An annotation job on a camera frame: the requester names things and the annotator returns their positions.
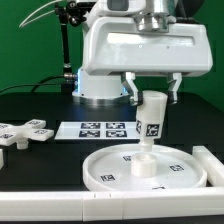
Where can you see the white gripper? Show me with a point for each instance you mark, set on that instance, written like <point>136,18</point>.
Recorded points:
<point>113,45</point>

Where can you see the white round table top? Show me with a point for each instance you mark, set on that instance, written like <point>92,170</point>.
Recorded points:
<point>125,167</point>

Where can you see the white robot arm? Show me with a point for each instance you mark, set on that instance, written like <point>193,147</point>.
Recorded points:
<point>156,17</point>

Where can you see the white marker sheet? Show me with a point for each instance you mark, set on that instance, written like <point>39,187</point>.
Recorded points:
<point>96,130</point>

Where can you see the white right fence bar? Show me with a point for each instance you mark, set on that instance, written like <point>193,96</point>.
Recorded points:
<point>214,168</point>

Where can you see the white fence bar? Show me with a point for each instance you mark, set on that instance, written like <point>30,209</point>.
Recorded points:
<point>214,168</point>
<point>95,206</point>

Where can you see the white front fence bar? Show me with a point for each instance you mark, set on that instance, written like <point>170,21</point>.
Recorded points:
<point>95,206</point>

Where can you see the white cross-shaped table base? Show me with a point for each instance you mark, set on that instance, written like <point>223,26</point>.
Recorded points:
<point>33,129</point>

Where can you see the white block at left edge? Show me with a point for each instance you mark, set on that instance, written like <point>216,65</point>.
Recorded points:
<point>1,159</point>

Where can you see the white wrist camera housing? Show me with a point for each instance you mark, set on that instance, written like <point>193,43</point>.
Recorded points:
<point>119,7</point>

